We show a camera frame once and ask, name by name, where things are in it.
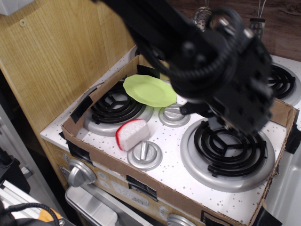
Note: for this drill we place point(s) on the back right black burner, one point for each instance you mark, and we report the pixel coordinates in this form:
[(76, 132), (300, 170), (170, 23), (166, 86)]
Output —
[(285, 84)]

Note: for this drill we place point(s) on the silver oven dial left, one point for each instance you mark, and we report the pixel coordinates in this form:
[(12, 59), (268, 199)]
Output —
[(80, 174)]

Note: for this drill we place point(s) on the green plastic plate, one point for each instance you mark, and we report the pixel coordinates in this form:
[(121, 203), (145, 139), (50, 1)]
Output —
[(150, 91)]

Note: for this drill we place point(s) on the brown cardboard box tray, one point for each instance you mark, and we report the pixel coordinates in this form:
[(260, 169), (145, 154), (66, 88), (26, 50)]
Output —
[(169, 187)]

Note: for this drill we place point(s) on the orange object bottom left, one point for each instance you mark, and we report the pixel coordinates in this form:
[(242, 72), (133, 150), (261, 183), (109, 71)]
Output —
[(45, 216)]

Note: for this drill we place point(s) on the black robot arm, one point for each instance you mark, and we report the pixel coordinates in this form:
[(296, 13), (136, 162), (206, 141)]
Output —
[(172, 43)]

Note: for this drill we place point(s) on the lower silver stove knob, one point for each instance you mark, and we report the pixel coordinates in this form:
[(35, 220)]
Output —
[(145, 156)]

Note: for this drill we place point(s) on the silver oven dial right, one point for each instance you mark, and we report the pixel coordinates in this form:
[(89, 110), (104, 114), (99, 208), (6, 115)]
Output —
[(177, 220)]

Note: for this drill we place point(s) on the hanging metal spatula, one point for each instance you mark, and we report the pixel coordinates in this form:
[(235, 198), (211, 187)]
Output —
[(257, 24)]

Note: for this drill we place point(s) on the front left black burner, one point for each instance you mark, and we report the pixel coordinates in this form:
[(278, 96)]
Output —
[(114, 109)]

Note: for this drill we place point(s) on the white red toy cheese wedge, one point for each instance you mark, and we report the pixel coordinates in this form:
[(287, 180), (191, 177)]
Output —
[(131, 133)]

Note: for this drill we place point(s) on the back left black burner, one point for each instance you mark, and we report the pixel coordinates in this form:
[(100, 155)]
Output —
[(135, 51)]

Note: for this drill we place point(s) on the black burner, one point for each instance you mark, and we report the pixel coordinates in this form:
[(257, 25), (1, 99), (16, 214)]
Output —
[(223, 161), (135, 51), (285, 84), (114, 109)]

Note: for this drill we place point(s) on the silver stove knob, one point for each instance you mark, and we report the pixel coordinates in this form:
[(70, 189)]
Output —
[(171, 116), (145, 156)]

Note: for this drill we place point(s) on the silver oven dial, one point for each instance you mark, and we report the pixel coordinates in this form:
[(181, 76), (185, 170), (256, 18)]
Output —
[(80, 174), (177, 220)]

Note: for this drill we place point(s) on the upper silver stove knob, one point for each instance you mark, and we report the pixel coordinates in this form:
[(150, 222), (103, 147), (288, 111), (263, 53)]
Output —
[(171, 116)]

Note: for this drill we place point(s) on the silver slotted ladle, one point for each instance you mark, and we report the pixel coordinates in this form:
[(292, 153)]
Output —
[(203, 17)]

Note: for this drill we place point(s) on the front right black burner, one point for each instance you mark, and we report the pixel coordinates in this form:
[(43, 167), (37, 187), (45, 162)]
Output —
[(223, 161)]

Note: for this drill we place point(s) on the silver oven door handle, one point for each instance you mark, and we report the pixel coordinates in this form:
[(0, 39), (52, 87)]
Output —
[(101, 209)]

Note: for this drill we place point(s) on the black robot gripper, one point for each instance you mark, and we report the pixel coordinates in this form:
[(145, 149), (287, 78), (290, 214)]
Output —
[(236, 93)]

